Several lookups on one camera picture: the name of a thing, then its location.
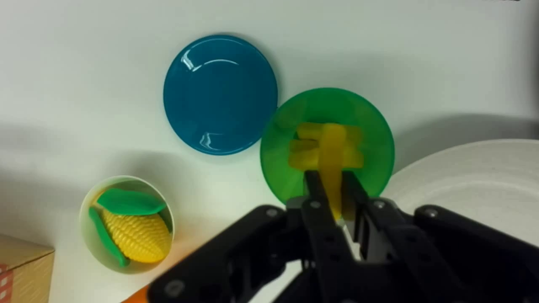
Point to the yellow toy corn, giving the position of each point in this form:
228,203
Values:
137,238

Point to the beige round plate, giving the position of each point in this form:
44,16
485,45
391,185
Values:
477,179

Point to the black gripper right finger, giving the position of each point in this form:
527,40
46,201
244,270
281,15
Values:
448,254

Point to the teal plastic saucer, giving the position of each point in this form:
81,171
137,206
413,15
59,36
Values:
219,95

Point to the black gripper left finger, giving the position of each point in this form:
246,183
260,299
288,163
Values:
253,254

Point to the green plastic cup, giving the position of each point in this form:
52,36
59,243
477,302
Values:
325,107

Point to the tan toy fruit basket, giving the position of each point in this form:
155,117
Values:
22,270

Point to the white plastic cup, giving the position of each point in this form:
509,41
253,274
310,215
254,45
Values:
84,225

